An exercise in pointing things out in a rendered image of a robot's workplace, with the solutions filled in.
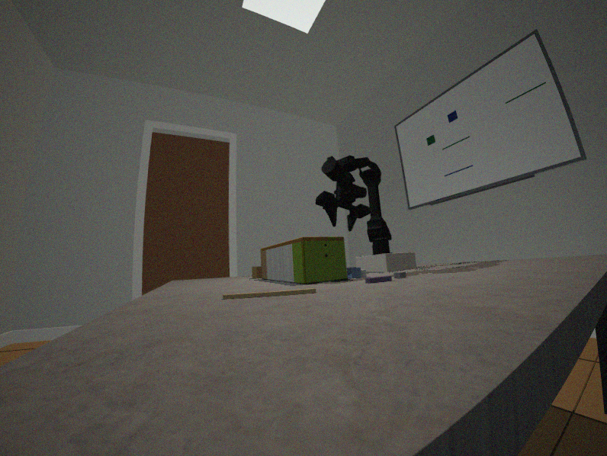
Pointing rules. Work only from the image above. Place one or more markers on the tan flat bar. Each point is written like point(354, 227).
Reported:
point(270, 294)

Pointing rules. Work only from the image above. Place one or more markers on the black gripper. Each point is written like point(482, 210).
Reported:
point(330, 203)

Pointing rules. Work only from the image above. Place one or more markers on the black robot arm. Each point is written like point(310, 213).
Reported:
point(339, 170)

